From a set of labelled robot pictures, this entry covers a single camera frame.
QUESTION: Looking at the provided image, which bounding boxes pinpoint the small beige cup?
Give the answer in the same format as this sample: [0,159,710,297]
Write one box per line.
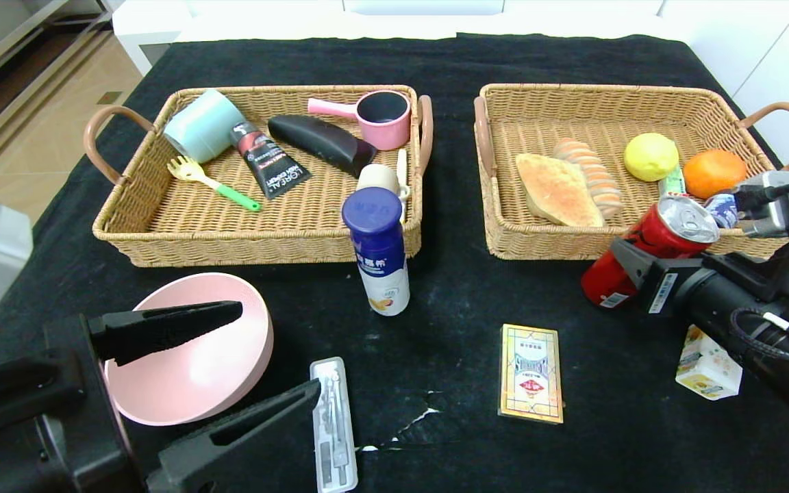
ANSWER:
[356,164,412,201]

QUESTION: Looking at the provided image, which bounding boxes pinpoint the blue capped yogurt bottle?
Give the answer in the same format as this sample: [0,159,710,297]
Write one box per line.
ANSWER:
[341,186,412,317]

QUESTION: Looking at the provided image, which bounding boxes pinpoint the yellow green toy fork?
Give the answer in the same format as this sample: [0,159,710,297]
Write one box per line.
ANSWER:
[167,156,263,212]

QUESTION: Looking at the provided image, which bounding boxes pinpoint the small dark blue can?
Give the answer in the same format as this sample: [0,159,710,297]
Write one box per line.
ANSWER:
[704,193,739,229]

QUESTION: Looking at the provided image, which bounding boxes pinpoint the pink plastic bowl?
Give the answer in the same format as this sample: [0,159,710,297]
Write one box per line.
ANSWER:
[105,273,275,427]

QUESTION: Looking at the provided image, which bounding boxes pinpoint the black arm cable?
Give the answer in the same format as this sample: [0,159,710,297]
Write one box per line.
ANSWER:
[730,308,789,377]

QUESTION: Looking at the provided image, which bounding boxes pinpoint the white plastic stick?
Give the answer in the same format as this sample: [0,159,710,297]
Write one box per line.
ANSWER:
[397,148,409,225]

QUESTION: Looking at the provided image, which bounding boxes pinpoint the striped bread roll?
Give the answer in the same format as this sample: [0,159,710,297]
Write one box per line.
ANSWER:
[551,138,623,218]

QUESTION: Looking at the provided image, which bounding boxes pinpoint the pink toy saucepan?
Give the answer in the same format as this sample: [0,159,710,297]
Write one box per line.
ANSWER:
[307,90,413,151]

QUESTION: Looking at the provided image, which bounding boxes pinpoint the black oblong glasses case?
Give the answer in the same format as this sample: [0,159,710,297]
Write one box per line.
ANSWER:
[268,114,379,179]

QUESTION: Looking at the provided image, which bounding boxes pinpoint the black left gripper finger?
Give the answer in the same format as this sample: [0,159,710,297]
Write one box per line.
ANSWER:
[87,299,243,367]
[145,379,319,493]

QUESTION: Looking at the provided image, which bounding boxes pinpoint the black red cosmetic tube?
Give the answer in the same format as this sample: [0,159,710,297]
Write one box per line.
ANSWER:
[231,122,313,200]

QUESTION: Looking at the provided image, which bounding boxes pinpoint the woven wicker basket brown handles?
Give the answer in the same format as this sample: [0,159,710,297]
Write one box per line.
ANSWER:
[83,84,434,268]
[473,83,789,261]

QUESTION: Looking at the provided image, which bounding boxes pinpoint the red soda can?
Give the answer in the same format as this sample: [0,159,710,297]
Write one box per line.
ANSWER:
[580,195,721,309]

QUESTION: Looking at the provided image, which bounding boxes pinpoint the yellow lemon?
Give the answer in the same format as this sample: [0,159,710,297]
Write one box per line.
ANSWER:
[623,132,679,182]

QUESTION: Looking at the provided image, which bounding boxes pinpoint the white fruit drink carton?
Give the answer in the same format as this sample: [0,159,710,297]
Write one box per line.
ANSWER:
[675,324,743,401]

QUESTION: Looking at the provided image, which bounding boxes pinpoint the light blue plastic cup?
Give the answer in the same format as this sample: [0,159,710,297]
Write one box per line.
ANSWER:
[163,89,248,164]

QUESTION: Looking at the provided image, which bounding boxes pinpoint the flat toasted bread slice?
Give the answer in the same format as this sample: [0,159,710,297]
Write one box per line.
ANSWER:
[515,153,605,228]

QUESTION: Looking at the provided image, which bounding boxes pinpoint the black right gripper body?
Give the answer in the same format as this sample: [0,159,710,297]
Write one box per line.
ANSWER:
[640,257,768,334]

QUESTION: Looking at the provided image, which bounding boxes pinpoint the yellow playing card box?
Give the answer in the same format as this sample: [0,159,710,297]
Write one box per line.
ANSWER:
[498,324,564,425]

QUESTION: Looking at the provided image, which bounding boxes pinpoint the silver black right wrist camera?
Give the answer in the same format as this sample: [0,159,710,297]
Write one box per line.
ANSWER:
[734,171,789,251]

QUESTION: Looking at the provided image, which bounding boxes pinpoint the orange fruit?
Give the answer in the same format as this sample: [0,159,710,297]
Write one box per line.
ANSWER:
[682,149,749,199]

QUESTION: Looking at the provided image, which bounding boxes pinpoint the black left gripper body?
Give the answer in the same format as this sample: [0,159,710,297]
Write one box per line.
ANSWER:
[0,313,145,493]

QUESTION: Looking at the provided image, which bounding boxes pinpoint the green white candy pack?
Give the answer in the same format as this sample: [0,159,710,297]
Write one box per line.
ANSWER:
[657,164,688,198]

